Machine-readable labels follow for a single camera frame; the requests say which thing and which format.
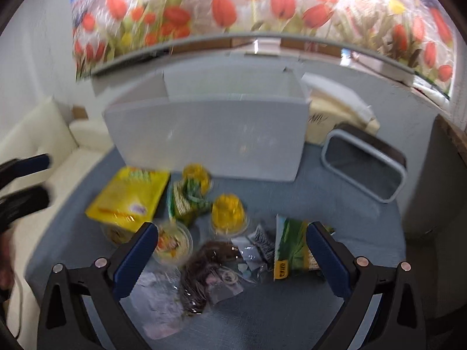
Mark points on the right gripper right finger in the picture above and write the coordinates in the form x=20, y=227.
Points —
x=398, y=322

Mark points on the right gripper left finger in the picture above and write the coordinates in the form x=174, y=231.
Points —
x=64, y=320

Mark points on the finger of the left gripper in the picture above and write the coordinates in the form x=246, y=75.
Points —
x=23, y=203
x=17, y=168

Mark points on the person's left hand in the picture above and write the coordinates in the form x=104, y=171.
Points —
x=6, y=270

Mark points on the clear plastic wrapper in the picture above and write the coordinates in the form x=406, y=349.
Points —
x=156, y=300

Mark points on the cream sofa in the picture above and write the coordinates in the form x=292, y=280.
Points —
x=74, y=149

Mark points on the clear yellow-lid jelly cup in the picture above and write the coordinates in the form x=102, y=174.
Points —
x=175, y=244

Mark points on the yellow snack bag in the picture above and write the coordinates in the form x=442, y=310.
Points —
x=130, y=199

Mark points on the clear dark snack packet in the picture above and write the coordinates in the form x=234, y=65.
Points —
x=206, y=278

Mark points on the green striped snack packet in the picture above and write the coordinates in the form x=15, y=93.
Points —
x=186, y=202

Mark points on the orange jelly cup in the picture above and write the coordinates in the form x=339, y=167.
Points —
x=228, y=215

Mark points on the yellow jelly cup behind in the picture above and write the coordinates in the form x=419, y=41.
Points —
x=200, y=174

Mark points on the white framed tray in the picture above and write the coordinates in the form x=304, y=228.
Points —
x=366, y=162

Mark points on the white cardboard box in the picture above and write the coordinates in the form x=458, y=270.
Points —
x=240, y=124

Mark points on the tulip wall poster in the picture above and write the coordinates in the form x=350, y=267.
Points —
x=416, y=33

